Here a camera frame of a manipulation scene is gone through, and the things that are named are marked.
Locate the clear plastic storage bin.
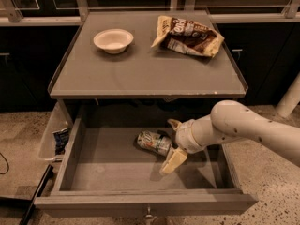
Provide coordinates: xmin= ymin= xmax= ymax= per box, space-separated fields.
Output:
xmin=38 ymin=103 xmax=69 ymax=163

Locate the black cable on floor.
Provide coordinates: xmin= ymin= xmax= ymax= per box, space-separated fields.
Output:
xmin=0 ymin=152 xmax=10 ymax=175

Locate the blue snack packet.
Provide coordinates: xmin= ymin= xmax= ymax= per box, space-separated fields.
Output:
xmin=52 ymin=128 xmax=69 ymax=155

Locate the metal railing frame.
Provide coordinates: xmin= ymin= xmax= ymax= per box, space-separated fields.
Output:
xmin=0 ymin=0 xmax=300 ymax=23

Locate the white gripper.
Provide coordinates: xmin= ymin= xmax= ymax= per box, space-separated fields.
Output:
xmin=159 ymin=119 xmax=203 ymax=175

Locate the white paper bowl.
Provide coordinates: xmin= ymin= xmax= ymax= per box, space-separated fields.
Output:
xmin=93 ymin=29 xmax=134 ymax=54

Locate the grey counter cabinet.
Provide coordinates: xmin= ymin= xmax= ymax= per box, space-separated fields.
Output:
xmin=49 ymin=11 xmax=248 ymax=104

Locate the grey open top drawer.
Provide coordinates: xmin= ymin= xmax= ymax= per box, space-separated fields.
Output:
xmin=35 ymin=106 xmax=258 ymax=217

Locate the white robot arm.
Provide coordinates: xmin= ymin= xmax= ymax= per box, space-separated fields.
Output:
xmin=160 ymin=100 xmax=300 ymax=175

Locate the brown cream chip bag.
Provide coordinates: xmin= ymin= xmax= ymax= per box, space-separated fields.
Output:
xmin=152 ymin=16 xmax=224 ymax=57

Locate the black floor bar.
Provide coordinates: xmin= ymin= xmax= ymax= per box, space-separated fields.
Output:
xmin=19 ymin=165 xmax=53 ymax=225

